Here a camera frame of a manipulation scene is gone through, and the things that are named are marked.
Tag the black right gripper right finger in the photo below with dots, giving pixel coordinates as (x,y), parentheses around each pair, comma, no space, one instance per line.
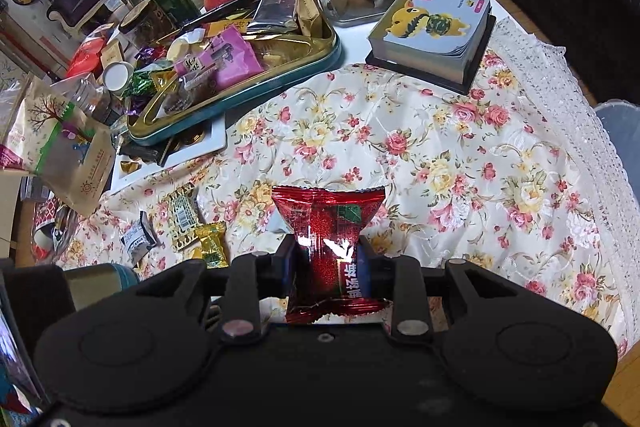
(399,282)

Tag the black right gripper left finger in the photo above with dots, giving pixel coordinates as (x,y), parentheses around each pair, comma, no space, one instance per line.
(253,277)

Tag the red snack packet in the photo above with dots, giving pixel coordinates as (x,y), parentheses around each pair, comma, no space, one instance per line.
(331,273)

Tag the yellow candy wrapper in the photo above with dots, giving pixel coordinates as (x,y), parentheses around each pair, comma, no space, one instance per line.
(211,248)

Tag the gold patterned candy packet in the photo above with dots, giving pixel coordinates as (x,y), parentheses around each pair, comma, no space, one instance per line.
(183,216)

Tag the grey white candy packet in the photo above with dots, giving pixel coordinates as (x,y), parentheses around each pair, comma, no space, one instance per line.
(139,239)

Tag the white framed tray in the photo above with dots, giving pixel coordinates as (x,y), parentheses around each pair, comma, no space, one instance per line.
(134,162)

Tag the floral tablecloth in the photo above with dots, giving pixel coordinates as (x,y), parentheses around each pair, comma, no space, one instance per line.
(518,176)

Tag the pink snack packet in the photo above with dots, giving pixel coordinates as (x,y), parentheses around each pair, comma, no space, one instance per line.
(234,57)

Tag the teal oval tin tray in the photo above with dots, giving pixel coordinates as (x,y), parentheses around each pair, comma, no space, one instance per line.
(185,94)

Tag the white small cup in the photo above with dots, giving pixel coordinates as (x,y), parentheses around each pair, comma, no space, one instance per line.
(117,76)

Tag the silver foil packet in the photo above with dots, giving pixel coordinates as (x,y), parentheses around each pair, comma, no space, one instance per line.
(273,17)

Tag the brown paper snack bag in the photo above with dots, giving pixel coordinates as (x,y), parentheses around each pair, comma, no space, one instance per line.
(46,135)

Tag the dark round tin can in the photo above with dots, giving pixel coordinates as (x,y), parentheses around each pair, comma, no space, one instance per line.
(146,23)

